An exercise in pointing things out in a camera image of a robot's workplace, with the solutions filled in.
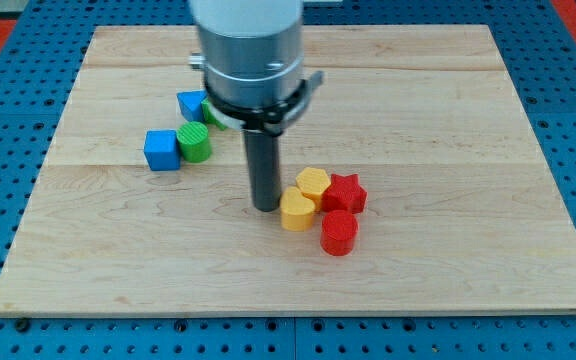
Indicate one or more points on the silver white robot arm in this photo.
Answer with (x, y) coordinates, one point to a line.
(252, 61)

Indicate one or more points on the red star block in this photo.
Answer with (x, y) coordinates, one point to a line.
(344, 193)

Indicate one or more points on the green star block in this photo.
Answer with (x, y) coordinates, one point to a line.
(209, 117)

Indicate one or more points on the blue triangle block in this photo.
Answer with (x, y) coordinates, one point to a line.
(190, 104)

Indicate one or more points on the blue cube block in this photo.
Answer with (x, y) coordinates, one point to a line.
(161, 150)

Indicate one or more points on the yellow hexagon block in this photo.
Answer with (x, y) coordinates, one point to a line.
(313, 182)

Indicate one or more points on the yellow heart block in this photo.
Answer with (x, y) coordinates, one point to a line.
(296, 210)

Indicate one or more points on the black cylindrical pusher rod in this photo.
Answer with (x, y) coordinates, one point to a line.
(263, 161)

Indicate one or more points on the red cylinder block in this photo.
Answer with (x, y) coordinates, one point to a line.
(338, 232)

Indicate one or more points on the green cylinder block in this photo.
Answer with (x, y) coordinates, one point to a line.
(194, 142)

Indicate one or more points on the wooden board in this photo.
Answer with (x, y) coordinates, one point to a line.
(462, 218)

